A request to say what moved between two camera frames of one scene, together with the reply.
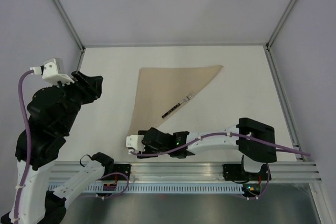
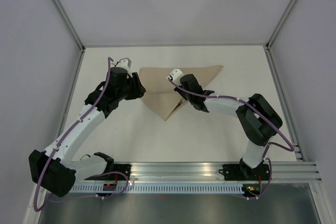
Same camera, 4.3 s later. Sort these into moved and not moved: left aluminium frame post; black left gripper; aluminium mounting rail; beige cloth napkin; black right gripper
Moved: beige cloth napkin; black left gripper; black right gripper
Not moved: aluminium mounting rail; left aluminium frame post
